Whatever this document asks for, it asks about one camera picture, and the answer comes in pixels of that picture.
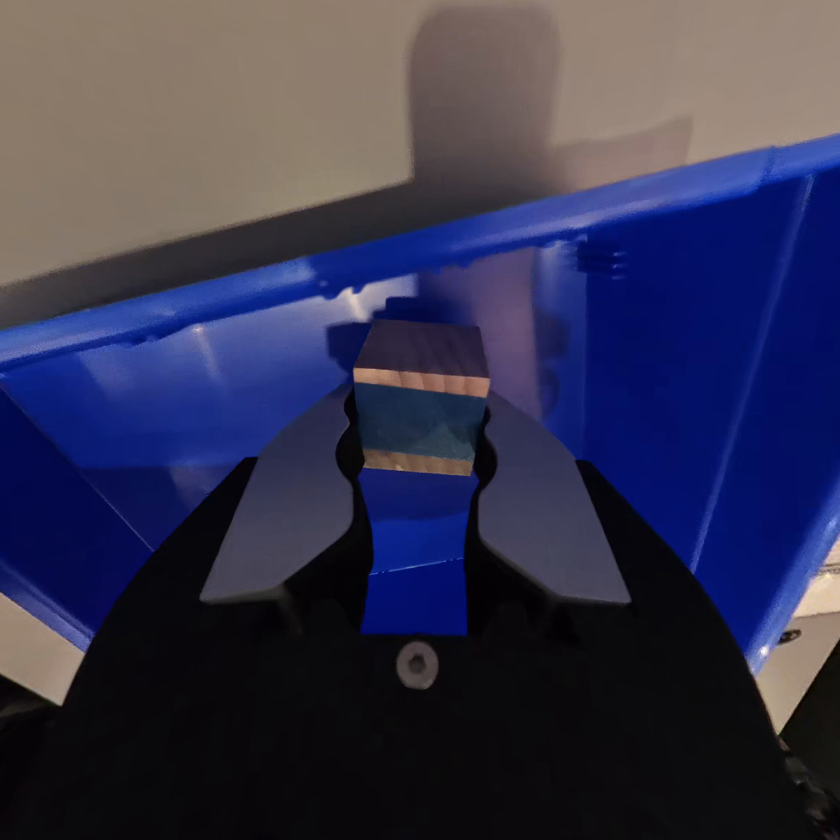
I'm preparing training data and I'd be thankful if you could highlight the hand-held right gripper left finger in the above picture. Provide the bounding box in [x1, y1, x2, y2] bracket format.
[199, 384, 375, 605]

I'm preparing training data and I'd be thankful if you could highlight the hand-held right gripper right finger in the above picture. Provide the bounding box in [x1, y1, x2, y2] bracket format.
[464, 395, 633, 606]

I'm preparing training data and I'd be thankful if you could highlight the wooden cube with teal face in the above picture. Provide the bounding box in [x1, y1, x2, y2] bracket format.
[352, 319, 492, 477]

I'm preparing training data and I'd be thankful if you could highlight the blue plastic bin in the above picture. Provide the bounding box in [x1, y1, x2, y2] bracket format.
[0, 133, 840, 677]

